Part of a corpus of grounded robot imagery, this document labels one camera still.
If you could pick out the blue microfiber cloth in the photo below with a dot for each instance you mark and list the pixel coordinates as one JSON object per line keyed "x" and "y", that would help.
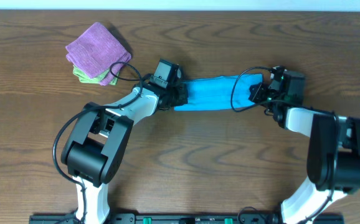
{"x": 212, "y": 94}

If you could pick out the green folded cloth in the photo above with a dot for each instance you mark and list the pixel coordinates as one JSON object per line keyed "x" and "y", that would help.
{"x": 95, "y": 76}

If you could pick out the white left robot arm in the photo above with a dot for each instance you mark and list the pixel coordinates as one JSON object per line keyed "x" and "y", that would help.
{"x": 92, "y": 143}

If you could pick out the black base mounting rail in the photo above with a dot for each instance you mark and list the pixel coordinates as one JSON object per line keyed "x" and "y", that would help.
{"x": 248, "y": 216}

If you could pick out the purple folded cloth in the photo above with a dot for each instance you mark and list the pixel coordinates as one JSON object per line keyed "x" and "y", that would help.
{"x": 97, "y": 48}

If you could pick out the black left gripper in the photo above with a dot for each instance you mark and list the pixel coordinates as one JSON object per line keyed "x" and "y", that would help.
{"x": 179, "y": 95}

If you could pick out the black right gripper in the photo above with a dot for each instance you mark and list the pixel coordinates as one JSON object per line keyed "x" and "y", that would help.
{"x": 256, "y": 95}

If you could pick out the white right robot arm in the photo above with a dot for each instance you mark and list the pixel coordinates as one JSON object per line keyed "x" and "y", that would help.
{"x": 333, "y": 161}

